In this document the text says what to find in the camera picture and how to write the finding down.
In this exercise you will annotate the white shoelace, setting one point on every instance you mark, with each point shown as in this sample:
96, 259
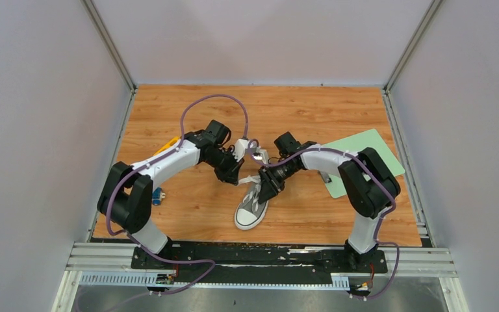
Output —
249, 202

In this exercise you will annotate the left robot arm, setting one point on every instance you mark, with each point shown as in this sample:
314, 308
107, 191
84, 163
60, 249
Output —
127, 196

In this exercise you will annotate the yellow toy block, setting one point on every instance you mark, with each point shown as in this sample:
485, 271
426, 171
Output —
167, 145

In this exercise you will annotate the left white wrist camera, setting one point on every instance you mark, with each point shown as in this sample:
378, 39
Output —
244, 146

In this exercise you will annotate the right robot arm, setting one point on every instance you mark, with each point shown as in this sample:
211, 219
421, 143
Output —
369, 184

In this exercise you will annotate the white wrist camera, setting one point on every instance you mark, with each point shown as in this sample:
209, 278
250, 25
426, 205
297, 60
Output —
244, 146
260, 156

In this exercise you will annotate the blue red toy car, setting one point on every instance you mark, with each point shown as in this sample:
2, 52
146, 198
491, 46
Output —
157, 196

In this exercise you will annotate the green clipboard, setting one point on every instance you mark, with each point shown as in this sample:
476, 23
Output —
366, 139

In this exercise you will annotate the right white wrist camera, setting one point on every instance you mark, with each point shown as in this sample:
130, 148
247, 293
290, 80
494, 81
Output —
260, 156

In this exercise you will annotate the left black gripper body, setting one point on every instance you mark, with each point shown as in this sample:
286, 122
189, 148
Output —
221, 159

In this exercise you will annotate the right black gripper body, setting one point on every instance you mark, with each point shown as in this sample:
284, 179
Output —
284, 169

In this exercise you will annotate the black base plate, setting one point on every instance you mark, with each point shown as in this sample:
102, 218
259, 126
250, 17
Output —
247, 263

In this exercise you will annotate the grey canvas sneaker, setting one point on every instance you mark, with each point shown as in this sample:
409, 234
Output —
245, 221

